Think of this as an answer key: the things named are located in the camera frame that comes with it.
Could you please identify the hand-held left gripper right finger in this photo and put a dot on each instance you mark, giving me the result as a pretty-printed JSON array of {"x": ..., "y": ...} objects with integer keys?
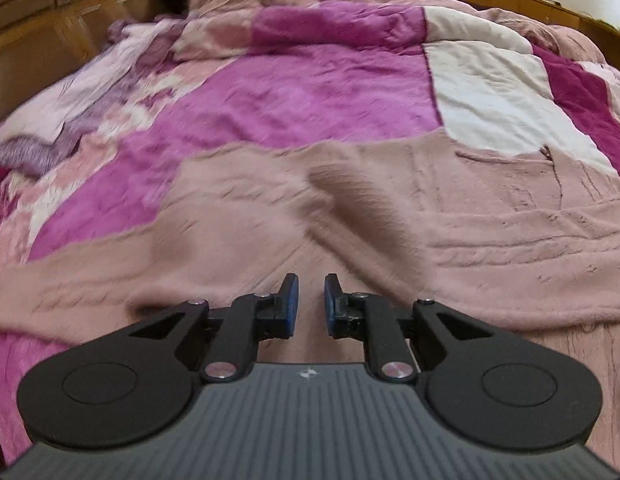
[{"x": 332, "y": 306}]

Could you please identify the wooden bed frame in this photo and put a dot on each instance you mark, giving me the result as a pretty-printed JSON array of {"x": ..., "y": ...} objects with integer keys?
[{"x": 530, "y": 5}]

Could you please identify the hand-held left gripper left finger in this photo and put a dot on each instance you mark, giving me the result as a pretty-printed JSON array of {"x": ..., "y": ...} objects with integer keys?
[{"x": 290, "y": 305}]

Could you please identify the pink magenta patchwork quilt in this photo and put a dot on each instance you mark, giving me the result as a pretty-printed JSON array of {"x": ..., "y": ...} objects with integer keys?
[{"x": 290, "y": 95}]

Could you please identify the dusty pink knit sweater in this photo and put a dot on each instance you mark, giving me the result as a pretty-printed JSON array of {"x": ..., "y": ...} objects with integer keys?
[{"x": 440, "y": 220}]

